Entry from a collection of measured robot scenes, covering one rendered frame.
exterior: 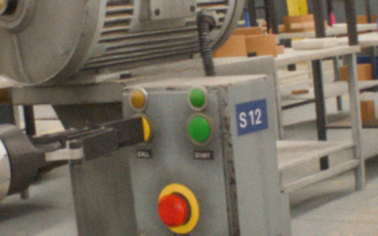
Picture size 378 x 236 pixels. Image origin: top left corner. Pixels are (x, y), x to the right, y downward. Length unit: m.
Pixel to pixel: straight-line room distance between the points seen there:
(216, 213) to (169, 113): 0.13
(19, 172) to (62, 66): 0.34
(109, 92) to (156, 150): 0.19
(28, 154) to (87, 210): 0.53
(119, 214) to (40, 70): 0.28
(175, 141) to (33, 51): 0.27
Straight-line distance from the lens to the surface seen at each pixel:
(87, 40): 1.29
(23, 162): 1.00
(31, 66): 1.34
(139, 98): 1.17
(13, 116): 6.90
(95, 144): 1.06
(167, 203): 1.15
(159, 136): 1.17
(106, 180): 1.48
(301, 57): 5.44
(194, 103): 1.12
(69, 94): 1.39
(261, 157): 1.16
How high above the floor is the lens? 1.21
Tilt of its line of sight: 6 degrees down
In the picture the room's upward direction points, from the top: 6 degrees counter-clockwise
